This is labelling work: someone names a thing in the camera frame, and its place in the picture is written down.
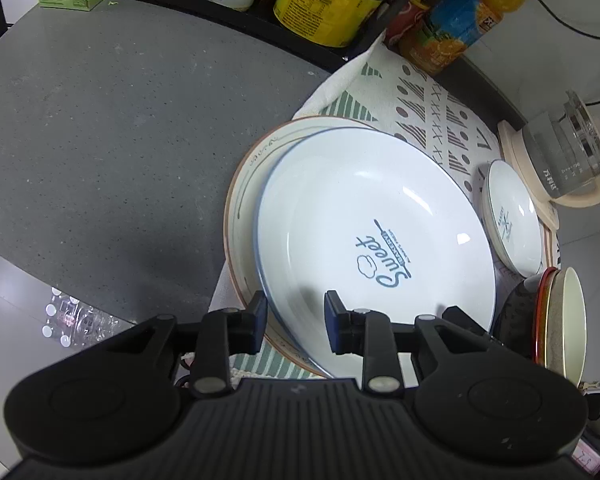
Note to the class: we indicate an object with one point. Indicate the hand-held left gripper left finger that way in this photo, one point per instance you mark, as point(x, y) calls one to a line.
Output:
point(260, 310)

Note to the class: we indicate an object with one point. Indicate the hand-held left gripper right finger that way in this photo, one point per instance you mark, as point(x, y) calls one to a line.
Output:
point(336, 320)

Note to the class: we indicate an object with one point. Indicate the white plate with script print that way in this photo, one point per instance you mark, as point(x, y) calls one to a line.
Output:
point(380, 200)

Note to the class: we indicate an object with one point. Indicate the white plate with flower print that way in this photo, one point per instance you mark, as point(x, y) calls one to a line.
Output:
point(242, 200)

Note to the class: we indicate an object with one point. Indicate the red and black bowl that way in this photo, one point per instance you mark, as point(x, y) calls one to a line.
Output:
point(517, 310)

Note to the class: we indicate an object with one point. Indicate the pack of clear water bottles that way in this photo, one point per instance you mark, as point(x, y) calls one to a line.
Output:
point(75, 317)

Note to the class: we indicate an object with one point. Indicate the small white plate blue print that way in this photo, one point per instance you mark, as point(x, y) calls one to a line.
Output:
point(515, 220)

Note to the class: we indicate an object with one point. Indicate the patterned tasselled placemat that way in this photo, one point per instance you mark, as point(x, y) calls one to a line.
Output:
point(430, 110)

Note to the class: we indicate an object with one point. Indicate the pale green bowl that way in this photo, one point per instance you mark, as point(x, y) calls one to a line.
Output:
point(572, 320)

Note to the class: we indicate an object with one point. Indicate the black metal storage rack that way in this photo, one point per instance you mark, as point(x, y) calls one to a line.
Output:
point(205, 15)

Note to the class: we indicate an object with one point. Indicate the large soy sauce bottle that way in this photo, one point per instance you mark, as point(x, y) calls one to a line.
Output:
point(320, 5)

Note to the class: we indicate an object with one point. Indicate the orange juice bottle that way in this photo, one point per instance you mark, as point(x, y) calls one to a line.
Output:
point(450, 30)

